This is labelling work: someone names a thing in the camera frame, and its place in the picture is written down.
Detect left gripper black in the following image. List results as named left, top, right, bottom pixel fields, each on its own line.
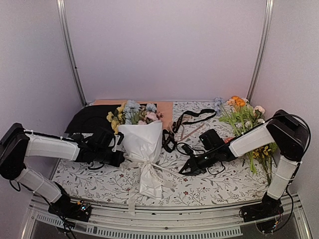
left=94, top=147, right=124, bottom=167

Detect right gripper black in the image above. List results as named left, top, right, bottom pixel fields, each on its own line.
left=180, top=148, right=219, bottom=177

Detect cream printed ribbon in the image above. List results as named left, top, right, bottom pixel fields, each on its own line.
left=125, top=154, right=183, bottom=215

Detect white wrapping paper sheet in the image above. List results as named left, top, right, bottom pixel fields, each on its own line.
left=117, top=120, right=164, bottom=199

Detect bouquet of fake flowers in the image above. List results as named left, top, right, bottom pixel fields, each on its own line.
left=106, top=100, right=163, bottom=135

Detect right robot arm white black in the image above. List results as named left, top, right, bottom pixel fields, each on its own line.
left=179, top=110, right=311, bottom=217

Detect pile of fake flowers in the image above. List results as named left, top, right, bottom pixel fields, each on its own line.
left=213, top=96, right=277, bottom=184

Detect floral patterned tablecloth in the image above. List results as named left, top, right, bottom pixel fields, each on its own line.
left=53, top=102, right=269, bottom=207

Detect red white patterned bowl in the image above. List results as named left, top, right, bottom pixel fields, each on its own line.
left=224, top=137, right=234, bottom=143

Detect yellow small flower sprigs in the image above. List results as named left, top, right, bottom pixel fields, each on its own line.
left=253, top=144, right=272, bottom=160

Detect pink wrapping paper sheet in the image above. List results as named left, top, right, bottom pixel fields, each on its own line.
left=92, top=100, right=173, bottom=129

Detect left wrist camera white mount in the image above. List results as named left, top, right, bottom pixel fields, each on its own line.
left=109, top=132, right=124, bottom=152

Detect black ribbon strap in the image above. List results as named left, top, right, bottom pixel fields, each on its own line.
left=161, top=108, right=217, bottom=153

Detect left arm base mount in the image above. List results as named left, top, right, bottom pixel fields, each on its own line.
left=48, top=184, right=92, bottom=222

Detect aluminium front rail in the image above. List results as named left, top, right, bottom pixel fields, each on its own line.
left=22, top=194, right=313, bottom=239

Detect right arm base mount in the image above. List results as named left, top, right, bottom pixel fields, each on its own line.
left=239, top=193, right=284, bottom=234

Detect left aluminium frame post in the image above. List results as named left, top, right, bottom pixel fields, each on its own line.
left=56, top=0, right=87, bottom=107

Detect aluminium frame post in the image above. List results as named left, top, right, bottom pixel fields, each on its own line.
left=247, top=0, right=274, bottom=101
left=56, top=0, right=87, bottom=107

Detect right aluminium frame post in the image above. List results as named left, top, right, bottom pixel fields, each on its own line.
left=247, top=0, right=274, bottom=101

